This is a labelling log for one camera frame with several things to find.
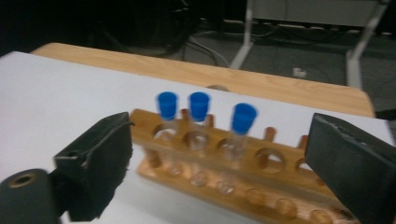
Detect white table mat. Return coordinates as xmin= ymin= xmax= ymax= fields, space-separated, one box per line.
xmin=0 ymin=50 xmax=396 ymax=224

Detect grey floor cable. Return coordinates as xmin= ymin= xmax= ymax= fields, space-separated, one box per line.
xmin=187 ymin=35 xmax=231 ymax=68

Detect white plug adapter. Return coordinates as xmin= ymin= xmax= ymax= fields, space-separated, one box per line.
xmin=292 ymin=67 xmax=308 ymax=79

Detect white metal stand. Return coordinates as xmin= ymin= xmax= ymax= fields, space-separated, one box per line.
xmin=229 ymin=0 xmax=392 ymax=91

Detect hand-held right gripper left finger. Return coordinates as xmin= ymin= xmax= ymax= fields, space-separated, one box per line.
xmin=53 ymin=111 xmax=134 ymax=222

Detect wooden tube rack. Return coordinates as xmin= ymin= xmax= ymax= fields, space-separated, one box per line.
xmin=129 ymin=107 xmax=362 ymax=224

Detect blue-capped test tube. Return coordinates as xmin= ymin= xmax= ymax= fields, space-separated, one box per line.
xmin=153 ymin=91 xmax=185 ymax=179
xmin=186 ymin=91 xmax=213 ymax=189
xmin=215 ymin=102 xmax=260 ymax=196

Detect black floor cables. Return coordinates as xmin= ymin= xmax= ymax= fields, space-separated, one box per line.
xmin=166 ymin=29 xmax=220 ymax=67

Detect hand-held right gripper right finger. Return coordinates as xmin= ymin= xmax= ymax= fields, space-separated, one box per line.
xmin=304 ymin=112 xmax=396 ymax=224

